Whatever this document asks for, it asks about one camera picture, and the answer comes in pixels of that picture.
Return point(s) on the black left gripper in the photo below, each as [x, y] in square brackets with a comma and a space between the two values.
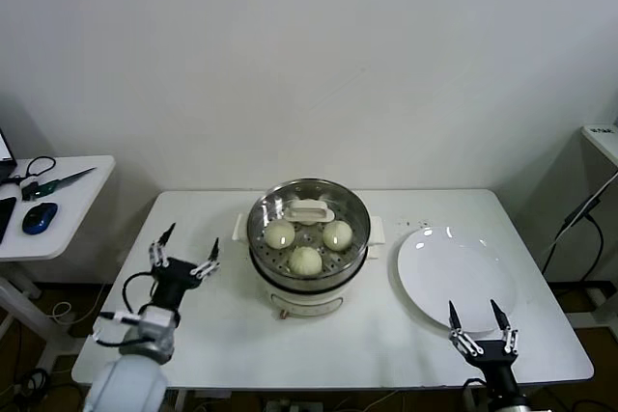
[174, 279]

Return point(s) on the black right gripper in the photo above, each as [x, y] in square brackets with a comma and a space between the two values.
[497, 359]

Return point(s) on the white steamed baozi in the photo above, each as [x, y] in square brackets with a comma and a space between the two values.
[279, 234]
[306, 224]
[305, 261]
[337, 235]

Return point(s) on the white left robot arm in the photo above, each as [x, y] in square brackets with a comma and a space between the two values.
[125, 383]

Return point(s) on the stainless steel steamer basket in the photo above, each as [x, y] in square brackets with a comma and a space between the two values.
[357, 265]

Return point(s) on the white round plate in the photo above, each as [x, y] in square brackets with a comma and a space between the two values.
[458, 277]

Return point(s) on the white side table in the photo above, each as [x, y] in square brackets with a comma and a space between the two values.
[72, 219]

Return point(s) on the cream electric cooker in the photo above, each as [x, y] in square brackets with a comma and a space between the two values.
[309, 303]

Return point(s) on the blue computer mouse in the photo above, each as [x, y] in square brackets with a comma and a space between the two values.
[39, 217]

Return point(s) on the black phone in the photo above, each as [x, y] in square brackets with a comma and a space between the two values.
[6, 219]

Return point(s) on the black laptop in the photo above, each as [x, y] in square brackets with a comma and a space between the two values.
[5, 168]

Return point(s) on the white side shelf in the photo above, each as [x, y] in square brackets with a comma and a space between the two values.
[603, 142]

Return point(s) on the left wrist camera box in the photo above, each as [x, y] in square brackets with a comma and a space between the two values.
[157, 319]

